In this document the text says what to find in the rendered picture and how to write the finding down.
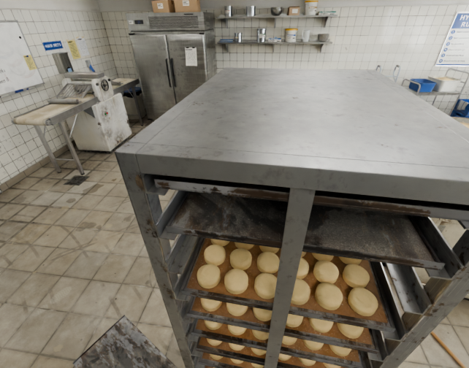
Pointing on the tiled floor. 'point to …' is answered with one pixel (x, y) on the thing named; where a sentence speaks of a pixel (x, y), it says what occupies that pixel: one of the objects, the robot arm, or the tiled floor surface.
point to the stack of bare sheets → (123, 350)
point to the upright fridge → (171, 55)
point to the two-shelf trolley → (437, 91)
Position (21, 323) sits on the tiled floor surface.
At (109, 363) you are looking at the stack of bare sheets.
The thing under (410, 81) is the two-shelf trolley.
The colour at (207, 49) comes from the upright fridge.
